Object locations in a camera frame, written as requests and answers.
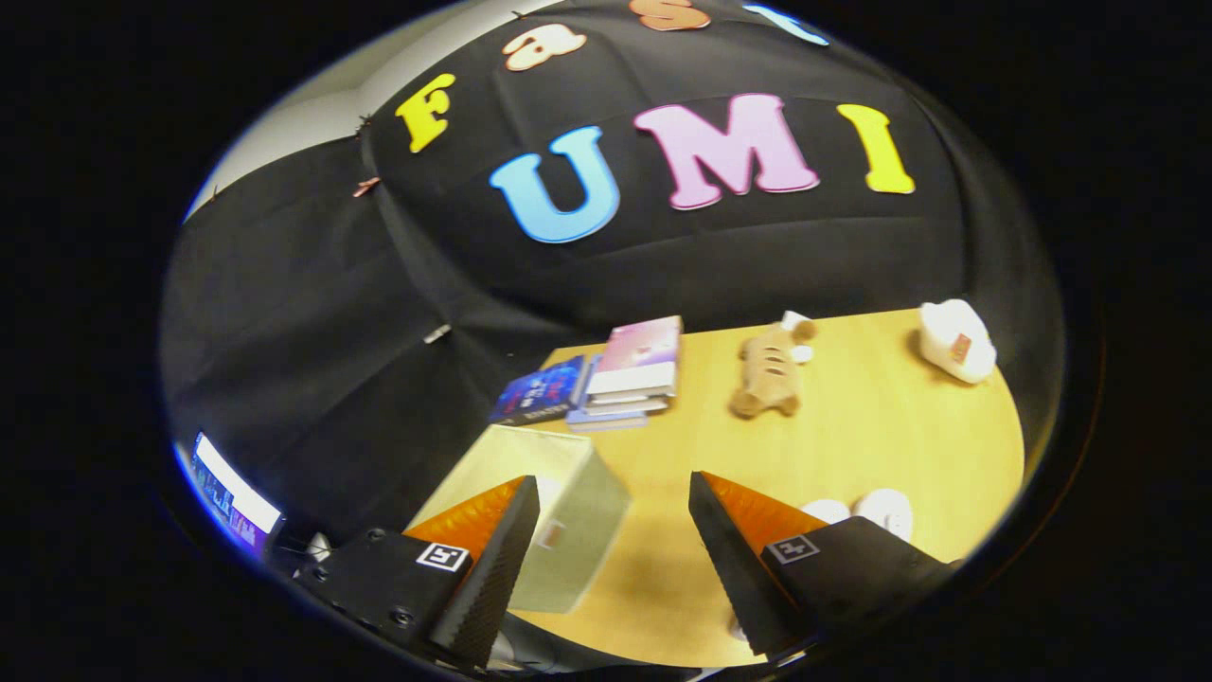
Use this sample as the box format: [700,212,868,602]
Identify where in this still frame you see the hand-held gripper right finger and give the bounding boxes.
[687,471,959,659]

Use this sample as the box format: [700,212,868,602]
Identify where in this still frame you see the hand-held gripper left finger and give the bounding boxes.
[296,476,542,670]

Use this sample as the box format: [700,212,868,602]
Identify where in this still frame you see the pale green storage box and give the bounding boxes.
[405,424,633,615]

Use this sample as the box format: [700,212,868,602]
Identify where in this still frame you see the pale blue book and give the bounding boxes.
[566,407,651,434]

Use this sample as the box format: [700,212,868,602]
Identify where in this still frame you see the white book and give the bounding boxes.
[582,386,675,418]

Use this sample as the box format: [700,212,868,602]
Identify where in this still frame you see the brown plush toy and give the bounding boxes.
[729,313,820,420]

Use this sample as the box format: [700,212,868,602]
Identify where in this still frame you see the pink cover book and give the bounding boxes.
[585,315,684,397]

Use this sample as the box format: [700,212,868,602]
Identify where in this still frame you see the computer monitor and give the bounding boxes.
[189,431,285,556]

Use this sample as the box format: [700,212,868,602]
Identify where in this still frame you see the white plush toy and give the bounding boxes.
[917,299,998,385]

